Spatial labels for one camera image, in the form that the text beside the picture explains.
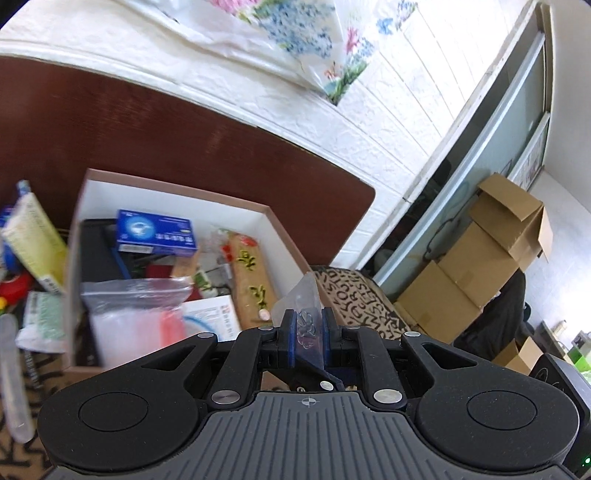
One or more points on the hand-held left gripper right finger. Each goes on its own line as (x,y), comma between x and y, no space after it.
(328,334)

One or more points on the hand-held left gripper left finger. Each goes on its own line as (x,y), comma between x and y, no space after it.
(288,334)

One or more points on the small clear bag of hooks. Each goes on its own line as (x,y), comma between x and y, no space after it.
(307,300)

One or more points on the clear zip bag with pink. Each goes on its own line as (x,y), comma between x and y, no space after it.
(134,318)

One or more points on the brown cardboard storage box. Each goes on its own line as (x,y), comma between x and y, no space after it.
(184,203)

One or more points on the blue medicine box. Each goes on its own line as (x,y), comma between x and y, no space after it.
(154,233)

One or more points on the brown letter-print cloth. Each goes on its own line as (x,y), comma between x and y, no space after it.
(364,295)

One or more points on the small cardboard box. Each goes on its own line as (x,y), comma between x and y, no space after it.
(521,355)

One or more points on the yellow snack packet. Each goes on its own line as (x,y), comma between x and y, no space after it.
(251,277)

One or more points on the white box with red print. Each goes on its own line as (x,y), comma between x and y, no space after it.
(214,316)

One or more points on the dark cloth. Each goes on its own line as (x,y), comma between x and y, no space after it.
(494,323)

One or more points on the closed cardboard box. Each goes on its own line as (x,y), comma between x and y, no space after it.
(438,300)
(475,267)

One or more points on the open cardboard box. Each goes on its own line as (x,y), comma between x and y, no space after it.
(512,221)

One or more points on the black item in box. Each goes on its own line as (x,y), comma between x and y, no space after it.
(99,251)

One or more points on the dark brown wooden board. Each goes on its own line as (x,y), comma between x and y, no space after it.
(161,129)

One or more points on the pale green wrapped packet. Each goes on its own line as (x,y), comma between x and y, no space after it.
(44,318)

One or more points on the yellow and white carton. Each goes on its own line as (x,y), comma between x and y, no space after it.
(34,240)

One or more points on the translucent plastic strip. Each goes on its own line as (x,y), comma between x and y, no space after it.
(16,378)

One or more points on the red toy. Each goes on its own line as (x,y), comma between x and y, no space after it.
(14,286)

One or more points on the floral plastic bag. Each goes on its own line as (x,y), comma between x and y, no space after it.
(277,37)

